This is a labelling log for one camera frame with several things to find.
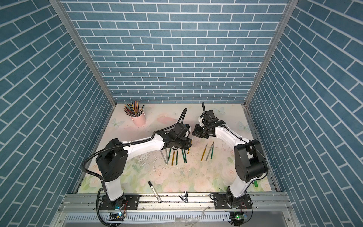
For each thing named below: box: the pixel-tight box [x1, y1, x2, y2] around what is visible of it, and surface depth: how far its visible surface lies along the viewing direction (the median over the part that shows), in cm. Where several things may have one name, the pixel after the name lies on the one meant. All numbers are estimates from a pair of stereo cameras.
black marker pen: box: [147, 180, 163, 204], surface depth 79 cm
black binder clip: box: [179, 190, 189, 204], surface depth 77 cm
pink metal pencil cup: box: [130, 111, 147, 127], surface depth 105 cm
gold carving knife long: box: [171, 150, 176, 166], surface depth 91 cm
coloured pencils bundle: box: [123, 100, 145, 117], surface depth 101 cm
